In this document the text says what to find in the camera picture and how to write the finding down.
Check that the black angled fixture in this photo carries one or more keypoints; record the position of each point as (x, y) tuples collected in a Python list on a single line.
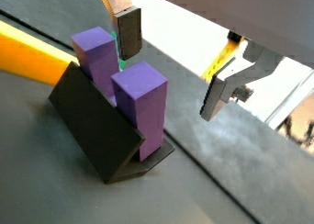
[(108, 139)]

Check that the green block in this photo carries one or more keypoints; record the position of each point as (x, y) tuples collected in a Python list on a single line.
[(120, 61)]

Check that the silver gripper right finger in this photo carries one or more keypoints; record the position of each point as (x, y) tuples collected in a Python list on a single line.
[(252, 65)]

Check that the yellow long bar block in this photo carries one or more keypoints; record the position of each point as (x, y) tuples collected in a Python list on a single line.
[(29, 57)]

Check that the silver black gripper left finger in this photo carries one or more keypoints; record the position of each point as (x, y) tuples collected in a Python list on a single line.
[(125, 17)]

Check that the purple U-shaped block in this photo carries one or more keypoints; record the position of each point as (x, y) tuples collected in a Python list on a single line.
[(136, 89)]

